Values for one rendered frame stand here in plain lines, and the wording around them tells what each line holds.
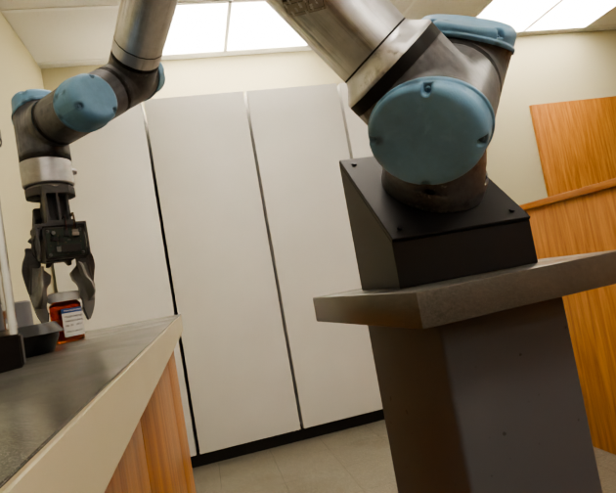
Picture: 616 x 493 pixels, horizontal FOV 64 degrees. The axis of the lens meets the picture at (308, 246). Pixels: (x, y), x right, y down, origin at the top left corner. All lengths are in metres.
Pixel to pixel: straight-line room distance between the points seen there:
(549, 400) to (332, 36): 0.51
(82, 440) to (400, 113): 0.39
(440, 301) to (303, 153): 2.70
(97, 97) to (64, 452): 0.65
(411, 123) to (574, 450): 0.48
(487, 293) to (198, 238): 2.55
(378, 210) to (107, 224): 2.51
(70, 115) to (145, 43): 0.16
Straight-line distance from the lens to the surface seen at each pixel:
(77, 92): 0.78
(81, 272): 0.87
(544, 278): 0.64
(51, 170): 0.86
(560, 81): 4.87
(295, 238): 3.07
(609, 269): 0.72
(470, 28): 0.62
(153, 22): 0.81
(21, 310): 0.68
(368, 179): 0.74
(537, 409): 0.72
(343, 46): 0.52
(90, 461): 0.23
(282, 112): 3.25
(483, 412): 0.66
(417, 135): 0.50
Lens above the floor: 0.98
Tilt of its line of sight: 3 degrees up
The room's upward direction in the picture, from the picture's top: 10 degrees counter-clockwise
